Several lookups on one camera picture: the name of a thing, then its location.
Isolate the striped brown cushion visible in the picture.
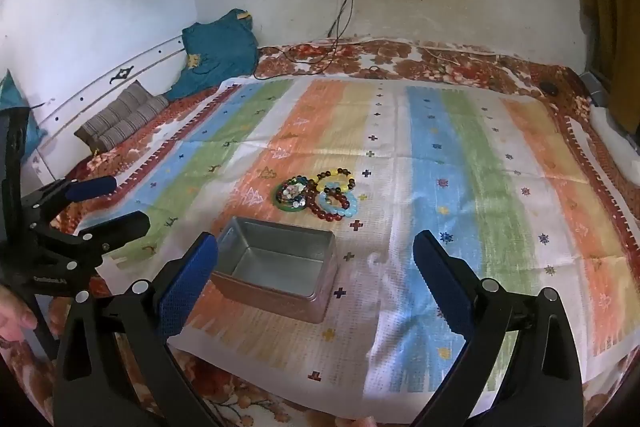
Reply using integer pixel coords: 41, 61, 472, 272
74, 81, 171, 152

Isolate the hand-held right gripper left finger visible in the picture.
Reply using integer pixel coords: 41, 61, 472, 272
52, 231, 236, 427

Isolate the white headboard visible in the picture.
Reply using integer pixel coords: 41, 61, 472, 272
30, 34, 186, 188

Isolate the metal tin box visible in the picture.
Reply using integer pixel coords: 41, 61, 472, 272
210, 216, 337, 325

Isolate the teal cloth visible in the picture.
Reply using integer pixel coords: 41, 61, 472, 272
165, 9, 261, 100

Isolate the light blue bead bracelet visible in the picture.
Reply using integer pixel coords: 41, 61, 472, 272
319, 189, 360, 214

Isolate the person's left hand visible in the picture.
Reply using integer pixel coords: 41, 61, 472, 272
0, 284, 38, 343

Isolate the green jade bangle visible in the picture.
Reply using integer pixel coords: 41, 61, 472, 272
272, 177, 313, 212

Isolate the yellow and black bead bracelet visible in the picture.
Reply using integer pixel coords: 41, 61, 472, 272
315, 168, 357, 195

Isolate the white pillow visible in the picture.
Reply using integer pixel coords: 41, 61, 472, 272
587, 104, 640, 188

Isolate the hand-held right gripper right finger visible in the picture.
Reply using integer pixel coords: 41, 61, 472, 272
412, 229, 586, 427

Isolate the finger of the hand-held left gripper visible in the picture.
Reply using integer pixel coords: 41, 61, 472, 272
20, 176, 118, 220
30, 210, 152, 273

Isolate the dark red bead bracelet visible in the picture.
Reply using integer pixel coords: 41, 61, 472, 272
305, 187, 348, 224

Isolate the grey box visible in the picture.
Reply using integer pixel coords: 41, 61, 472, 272
580, 72, 608, 105

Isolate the striped colourful mat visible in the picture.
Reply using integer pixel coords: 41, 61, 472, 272
75, 77, 640, 395

